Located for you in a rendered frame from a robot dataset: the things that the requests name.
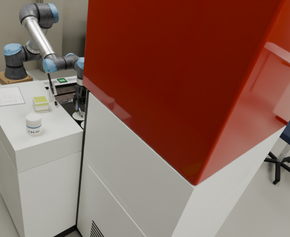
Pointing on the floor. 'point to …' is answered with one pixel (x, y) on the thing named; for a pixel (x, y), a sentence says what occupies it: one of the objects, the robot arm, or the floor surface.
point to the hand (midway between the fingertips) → (80, 109)
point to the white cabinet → (38, 192)
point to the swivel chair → (287, 136)
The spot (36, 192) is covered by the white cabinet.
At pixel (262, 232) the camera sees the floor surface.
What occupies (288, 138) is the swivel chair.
